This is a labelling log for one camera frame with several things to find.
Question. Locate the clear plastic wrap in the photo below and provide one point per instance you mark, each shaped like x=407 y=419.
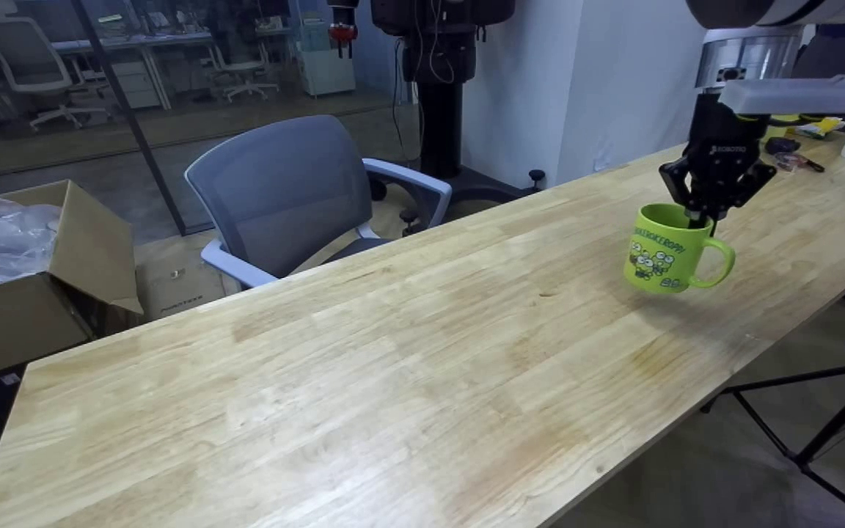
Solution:
x=8 y=238

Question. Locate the white background office chair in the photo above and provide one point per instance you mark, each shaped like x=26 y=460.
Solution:
x=28 y=60
x=243 y=70

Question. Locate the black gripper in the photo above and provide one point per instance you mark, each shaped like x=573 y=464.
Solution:
x=725 y=149

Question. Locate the black glass partition post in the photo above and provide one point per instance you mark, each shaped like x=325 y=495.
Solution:
x=131 y=123

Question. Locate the grey background cabinet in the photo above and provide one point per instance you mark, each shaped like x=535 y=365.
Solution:
x=140 y=84

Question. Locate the black tripod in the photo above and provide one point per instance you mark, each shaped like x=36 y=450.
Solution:
x=835 y=429

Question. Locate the open cardboard box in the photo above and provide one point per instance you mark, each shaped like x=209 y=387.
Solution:
x=89 y=250

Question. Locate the yellow item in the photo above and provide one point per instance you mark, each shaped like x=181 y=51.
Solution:
x=819 y=126

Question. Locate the grey mesh office chair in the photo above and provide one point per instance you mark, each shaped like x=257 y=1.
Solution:
x=287 y=193

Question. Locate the black pedestal stand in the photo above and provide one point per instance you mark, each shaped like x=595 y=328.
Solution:
x=442 y=108

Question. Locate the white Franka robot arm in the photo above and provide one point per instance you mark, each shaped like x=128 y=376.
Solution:
x=765 y=48

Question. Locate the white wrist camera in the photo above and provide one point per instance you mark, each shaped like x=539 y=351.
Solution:
x=805 y=96

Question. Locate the red hanging object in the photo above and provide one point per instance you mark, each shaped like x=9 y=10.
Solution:
x=342 y=32

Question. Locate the small black tool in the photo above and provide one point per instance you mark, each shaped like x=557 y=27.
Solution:
x=788 y=149

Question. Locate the green mug with print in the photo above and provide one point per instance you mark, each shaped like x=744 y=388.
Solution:
x=659 y=263

